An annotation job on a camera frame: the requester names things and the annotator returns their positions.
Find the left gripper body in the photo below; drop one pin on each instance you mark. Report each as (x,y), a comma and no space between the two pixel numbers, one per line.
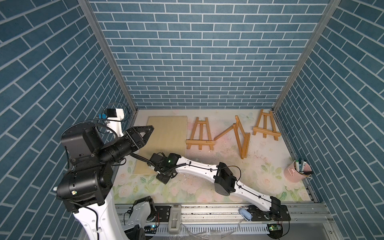
(129,143)

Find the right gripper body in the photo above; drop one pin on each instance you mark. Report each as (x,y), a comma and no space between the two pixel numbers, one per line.
(163,177)

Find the wooden canvas board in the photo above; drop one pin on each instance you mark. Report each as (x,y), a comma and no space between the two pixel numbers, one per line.
(169,136)

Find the wooden easel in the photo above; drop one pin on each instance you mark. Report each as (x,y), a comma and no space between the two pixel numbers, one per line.
(201,135)
(242,138)
(266,126)

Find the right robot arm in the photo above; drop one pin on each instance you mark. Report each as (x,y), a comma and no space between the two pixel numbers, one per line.
(262,208)

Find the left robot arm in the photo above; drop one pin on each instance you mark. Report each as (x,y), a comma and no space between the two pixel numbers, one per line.
(86,188)

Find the pink cup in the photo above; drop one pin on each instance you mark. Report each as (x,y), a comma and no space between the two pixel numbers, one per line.
(297,171)

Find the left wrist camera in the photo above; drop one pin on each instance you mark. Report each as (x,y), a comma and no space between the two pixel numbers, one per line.
(113,118)

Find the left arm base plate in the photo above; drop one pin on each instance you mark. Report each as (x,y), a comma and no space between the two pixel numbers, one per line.
(159,213)

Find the grey rail handle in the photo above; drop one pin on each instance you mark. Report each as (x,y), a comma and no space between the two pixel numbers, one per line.
(174,225)

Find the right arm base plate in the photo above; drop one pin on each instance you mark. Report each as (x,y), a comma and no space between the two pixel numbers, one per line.
(276,213)

